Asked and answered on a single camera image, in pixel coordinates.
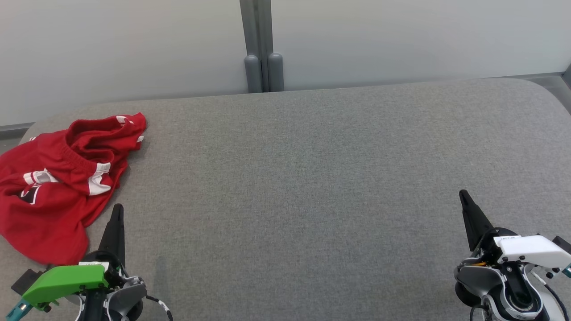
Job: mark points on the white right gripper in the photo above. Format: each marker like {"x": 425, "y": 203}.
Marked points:
{"x": 531, "y": 249}

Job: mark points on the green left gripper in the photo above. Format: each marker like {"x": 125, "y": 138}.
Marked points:
{"x": 62, "y": 281}

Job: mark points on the red garment with white trim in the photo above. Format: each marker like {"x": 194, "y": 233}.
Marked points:
{"x": 53, "y": 209}

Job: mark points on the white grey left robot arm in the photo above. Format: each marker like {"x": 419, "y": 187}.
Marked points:
{"x": 127, "y": 294}

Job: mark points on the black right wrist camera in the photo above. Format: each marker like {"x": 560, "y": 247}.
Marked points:
{"x": 563, "y": 244}

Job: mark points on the grey wall skirting strip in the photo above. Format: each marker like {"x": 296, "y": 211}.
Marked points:
{"x": 535, "y": 76}
{"x": 13, "y": 130}

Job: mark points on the grey short cylinder post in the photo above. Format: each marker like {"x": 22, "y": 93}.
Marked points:
{"x": 275, "y": 71}
{"x": 253, "y": 73}

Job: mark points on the grey vertical frame post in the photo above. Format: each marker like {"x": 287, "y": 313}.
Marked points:
{"x": 256, "y": 26}

